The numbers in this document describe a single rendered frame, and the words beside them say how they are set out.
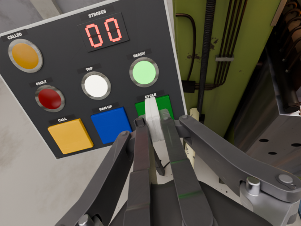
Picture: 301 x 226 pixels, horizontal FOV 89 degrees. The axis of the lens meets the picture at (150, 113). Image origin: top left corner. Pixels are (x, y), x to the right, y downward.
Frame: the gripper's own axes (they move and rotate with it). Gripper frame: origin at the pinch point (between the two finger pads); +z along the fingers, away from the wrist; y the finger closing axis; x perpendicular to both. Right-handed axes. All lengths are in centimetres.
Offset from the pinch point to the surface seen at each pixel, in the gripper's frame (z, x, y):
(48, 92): 12.8, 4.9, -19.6
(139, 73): 12.8, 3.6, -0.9
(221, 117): 51, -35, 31
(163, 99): 12.5, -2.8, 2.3
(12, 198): 82, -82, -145
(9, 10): 307, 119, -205
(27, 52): 12.8, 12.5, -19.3
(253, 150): 27, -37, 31
